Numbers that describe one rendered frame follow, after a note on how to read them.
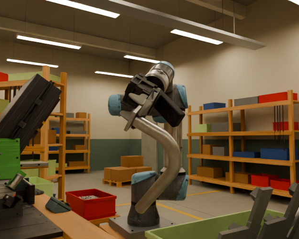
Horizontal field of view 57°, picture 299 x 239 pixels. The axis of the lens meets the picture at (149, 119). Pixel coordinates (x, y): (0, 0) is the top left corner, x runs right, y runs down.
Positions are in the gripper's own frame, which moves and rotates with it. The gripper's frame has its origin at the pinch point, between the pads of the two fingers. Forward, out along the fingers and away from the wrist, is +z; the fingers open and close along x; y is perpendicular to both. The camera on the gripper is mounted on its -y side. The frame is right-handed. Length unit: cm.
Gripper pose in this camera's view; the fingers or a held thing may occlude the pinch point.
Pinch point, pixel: (139, 121)
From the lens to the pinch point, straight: 62.8
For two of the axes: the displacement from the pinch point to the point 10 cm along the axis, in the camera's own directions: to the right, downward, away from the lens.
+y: -8.7, -4.9, 0.0
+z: -2.6, 4.5, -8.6
